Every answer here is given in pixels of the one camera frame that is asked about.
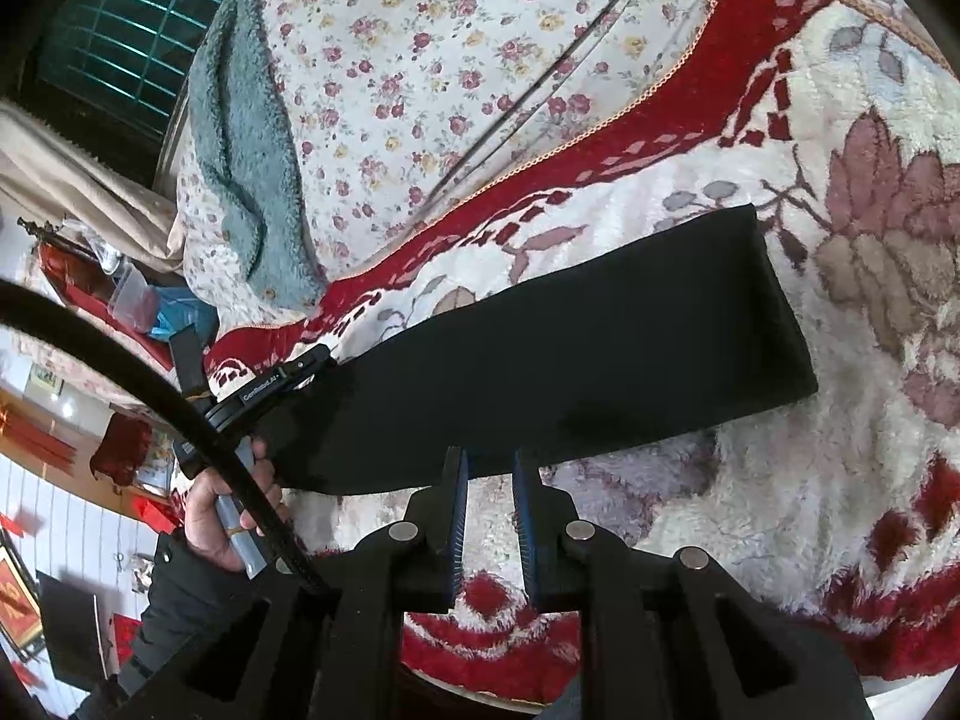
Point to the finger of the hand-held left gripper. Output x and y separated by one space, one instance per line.
311 361

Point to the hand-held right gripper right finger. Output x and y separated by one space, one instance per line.
525 525

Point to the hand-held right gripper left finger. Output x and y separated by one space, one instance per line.
457 517

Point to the black pants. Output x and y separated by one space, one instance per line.
562 345

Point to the person's left forearm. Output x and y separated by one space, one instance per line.
180 615

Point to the person's left hand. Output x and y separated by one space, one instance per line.
206 517

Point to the clear plastic container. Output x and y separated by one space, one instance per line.
133 298

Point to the teal fluffy garment with buttons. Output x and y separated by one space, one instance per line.
240 165

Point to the red and white floral blanket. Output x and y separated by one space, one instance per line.
750 510

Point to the beige cloth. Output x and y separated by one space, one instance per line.
75 187

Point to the black screen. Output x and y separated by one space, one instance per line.
71 626

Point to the floral print bed sheet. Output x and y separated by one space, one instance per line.
450 52

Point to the green grid window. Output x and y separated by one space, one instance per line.
127 37

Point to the white bed base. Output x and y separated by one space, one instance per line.
915 701

